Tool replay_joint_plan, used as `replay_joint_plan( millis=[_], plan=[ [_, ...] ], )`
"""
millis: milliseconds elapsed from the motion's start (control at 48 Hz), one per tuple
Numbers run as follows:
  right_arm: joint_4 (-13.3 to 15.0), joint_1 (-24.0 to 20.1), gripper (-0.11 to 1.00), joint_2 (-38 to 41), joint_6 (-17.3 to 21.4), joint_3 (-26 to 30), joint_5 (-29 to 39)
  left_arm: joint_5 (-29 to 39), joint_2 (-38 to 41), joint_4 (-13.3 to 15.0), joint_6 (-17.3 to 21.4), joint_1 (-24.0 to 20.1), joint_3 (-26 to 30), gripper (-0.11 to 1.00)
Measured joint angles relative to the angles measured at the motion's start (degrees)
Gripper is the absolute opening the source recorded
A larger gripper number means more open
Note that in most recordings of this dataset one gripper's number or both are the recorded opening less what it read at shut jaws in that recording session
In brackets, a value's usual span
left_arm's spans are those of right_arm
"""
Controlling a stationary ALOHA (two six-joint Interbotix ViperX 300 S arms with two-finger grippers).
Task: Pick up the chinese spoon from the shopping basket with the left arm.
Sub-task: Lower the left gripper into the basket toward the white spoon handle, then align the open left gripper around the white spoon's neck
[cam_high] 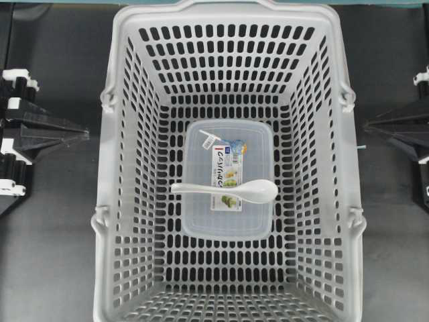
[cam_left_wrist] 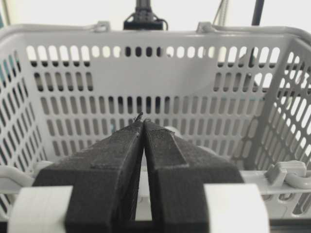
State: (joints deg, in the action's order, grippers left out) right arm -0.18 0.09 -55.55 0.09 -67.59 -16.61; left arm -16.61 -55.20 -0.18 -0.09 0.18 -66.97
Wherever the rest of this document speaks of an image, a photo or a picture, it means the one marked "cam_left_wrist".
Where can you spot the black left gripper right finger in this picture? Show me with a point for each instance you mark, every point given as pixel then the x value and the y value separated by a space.
pixel 196 191

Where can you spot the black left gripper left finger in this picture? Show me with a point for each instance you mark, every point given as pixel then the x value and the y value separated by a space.
pixel 88 192

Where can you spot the grey plastic shopping basket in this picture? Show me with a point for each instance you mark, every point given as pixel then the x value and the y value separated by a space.
pixel 243 92

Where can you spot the black pole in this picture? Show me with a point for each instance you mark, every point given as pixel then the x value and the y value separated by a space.
pixel 257 13

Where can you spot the black camera stand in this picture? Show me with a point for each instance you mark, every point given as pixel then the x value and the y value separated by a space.
pixel 143 18

